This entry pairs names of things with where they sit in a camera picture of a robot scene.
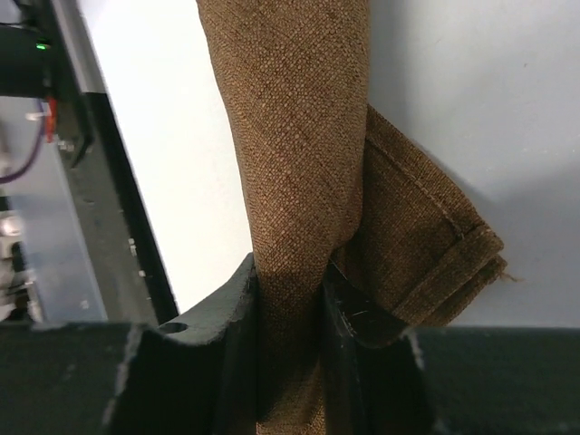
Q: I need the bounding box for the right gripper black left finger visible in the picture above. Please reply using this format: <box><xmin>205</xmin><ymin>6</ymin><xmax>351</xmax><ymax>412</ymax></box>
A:
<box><xmin>1</xmin><ymin>256</ymin><xmax>258</xmax><ymax>434</ymax></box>

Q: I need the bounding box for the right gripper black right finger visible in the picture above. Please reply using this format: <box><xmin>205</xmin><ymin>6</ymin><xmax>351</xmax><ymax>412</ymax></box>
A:
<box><xmin>321</xmin><ymin>266</ymin><xmax>579</xmax><ymax>434</ymax></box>

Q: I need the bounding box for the brown cloth napkin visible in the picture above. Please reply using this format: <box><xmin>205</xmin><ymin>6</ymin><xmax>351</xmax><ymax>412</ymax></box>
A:
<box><xmin>198</xmin><ymin>1</ymin><xmax>506</xmax><ymax>434</ymax></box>

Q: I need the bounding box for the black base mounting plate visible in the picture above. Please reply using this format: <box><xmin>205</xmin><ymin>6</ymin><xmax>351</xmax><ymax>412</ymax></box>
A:
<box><xmin>31</xmin><ymin>1</ymin><xmax>178</xmax><ymax>324</ymax></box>

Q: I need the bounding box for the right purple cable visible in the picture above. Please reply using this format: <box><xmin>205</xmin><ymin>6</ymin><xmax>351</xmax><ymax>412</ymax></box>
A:
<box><xmin>0</xmin><ymin>97</ymin><xmax>51</xmax><ymax>185</ymax></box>

